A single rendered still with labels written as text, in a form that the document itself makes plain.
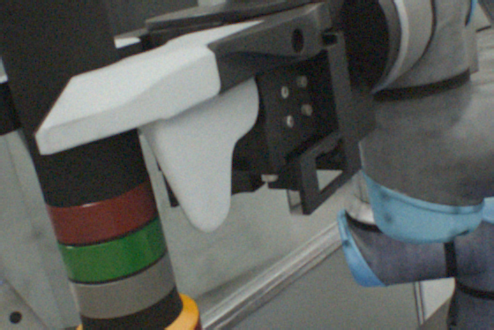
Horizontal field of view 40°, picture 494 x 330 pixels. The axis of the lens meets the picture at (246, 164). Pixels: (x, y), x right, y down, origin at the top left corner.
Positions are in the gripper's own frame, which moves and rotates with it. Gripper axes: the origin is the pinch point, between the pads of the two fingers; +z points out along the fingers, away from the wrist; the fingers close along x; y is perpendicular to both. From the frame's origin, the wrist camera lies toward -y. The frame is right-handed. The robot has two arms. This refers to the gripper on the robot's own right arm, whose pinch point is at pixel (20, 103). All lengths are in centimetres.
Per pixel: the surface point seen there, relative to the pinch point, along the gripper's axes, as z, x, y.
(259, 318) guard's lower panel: -83, 57, 67
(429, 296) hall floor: -246, 86, 159
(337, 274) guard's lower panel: -109, 53, 70
